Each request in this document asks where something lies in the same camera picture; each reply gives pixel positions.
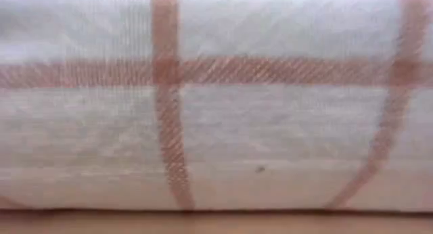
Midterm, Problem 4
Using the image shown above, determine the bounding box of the white towel with pink grid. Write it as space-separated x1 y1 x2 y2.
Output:
0 0 433 213

